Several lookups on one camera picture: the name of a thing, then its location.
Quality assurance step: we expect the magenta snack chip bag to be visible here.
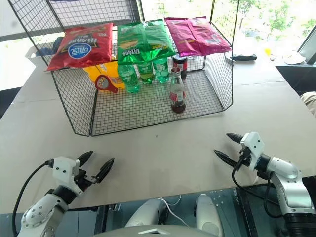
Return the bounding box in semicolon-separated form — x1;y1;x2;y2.
188;16;233;56
164;17;202;58

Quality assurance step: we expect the black flat object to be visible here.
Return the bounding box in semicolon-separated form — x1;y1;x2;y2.
230;53;258;62

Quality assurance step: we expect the dark monitor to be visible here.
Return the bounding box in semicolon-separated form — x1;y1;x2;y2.
297;30;316;65

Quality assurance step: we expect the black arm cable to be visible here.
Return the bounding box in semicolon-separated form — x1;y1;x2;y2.
12;159;55;236
231;158;287;219

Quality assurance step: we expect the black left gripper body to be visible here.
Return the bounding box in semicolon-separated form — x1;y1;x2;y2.
73;167;102;193

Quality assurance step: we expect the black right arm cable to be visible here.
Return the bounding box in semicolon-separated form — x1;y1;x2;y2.
231;158;287;219

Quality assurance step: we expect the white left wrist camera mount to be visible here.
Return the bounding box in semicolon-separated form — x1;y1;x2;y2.
52;156;84;195

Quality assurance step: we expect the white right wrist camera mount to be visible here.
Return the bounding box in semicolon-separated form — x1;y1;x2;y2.
239;131;265;172

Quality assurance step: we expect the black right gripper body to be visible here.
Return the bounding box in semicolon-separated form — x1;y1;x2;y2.
236;144;251;169

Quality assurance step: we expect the yellow snack bag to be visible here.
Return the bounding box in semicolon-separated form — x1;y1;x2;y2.
83;61;127;91

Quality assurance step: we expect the white plastic bin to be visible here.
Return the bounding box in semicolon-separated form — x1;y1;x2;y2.
24;45;60;67

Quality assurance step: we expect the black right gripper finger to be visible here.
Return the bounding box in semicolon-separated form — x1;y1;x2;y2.
213;149;239;169
226;133;244;145

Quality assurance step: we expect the grey robot torso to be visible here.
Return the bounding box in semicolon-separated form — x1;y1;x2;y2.
93;224;211;237

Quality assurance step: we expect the green snack chip bag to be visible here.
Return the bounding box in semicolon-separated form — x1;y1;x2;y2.
117;21;151;66
144;19;177;61

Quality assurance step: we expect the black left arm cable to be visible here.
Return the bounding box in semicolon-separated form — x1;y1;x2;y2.
12;159;55;236

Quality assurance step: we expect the dark plastic cola bottle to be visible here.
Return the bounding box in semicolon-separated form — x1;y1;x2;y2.
172;55;189;81

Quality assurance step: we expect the green plastic soda bottle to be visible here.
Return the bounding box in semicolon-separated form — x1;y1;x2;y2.
118;64;141;94
153;56;171;84
136;60;156;85

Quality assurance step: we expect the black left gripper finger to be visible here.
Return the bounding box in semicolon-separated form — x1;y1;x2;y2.
77;150;94;171
94;158;116;184

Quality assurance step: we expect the black wire grid rack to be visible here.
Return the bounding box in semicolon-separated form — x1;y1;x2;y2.
7;0;240;137

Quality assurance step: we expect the beige trouser knee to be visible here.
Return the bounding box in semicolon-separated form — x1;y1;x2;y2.
300;91;316;117

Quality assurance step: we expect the dark side table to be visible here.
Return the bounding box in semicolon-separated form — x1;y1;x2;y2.
275;62;316;96

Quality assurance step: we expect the silver rounded robot leg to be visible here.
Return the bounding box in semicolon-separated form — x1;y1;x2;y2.
124;198;169;228
196;194;224;237

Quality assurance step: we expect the cola glass bottle front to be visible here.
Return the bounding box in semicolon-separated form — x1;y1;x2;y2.
169;67;187;114

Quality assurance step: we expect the thin white cable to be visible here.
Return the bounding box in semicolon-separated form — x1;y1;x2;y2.
158;195;191;227

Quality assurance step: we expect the red snack chip bag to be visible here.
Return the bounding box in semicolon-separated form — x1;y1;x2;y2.
46;22;115;72

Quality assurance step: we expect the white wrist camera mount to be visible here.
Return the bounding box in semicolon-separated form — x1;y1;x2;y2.
239;131;265;172
52;156;84;195

